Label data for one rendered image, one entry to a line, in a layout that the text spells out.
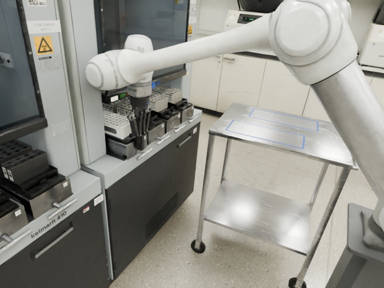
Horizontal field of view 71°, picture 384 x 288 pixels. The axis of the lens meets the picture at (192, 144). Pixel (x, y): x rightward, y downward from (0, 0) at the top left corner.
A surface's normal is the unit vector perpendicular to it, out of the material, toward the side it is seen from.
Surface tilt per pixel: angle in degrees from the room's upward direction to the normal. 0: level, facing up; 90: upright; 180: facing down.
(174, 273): 0
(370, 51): 90
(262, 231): 0
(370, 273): 90
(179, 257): 0
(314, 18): 89
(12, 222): 90
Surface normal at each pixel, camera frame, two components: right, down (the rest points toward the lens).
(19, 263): 0.88, 0.29
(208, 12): -0.47, 0.39
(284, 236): 0.07, -0.88
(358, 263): -0.95, 0.07
